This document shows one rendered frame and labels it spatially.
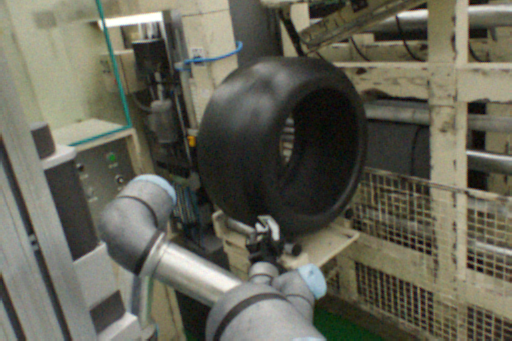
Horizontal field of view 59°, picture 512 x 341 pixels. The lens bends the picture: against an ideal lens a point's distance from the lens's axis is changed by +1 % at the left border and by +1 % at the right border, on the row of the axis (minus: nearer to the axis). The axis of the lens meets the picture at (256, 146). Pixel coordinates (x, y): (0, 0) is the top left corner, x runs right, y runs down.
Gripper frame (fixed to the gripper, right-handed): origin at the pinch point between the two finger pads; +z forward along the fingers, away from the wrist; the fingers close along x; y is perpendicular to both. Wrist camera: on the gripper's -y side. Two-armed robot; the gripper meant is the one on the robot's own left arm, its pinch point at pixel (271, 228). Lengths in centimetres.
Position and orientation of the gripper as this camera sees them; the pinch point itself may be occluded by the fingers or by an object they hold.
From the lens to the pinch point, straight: 133.2
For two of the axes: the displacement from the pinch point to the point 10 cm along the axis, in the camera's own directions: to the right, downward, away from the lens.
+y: -4.8, -7.9, -3.7
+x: -8.7, 4.0, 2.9
